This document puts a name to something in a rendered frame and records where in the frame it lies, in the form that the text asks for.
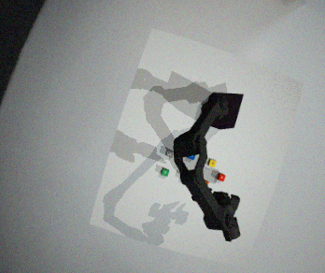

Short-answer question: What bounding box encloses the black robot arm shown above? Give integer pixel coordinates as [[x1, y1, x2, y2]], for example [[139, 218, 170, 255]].
[[174, 95, 241, 242]]

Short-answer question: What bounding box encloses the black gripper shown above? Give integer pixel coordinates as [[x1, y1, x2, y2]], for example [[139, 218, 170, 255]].
[[191, 192, 240, 209]]

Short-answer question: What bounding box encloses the green block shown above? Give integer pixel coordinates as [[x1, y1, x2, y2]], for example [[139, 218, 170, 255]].
[[162, 168, 169, 177]]

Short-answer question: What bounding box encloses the red block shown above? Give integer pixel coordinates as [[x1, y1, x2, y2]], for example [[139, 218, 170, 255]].
[[217, 173, 226, 181]]

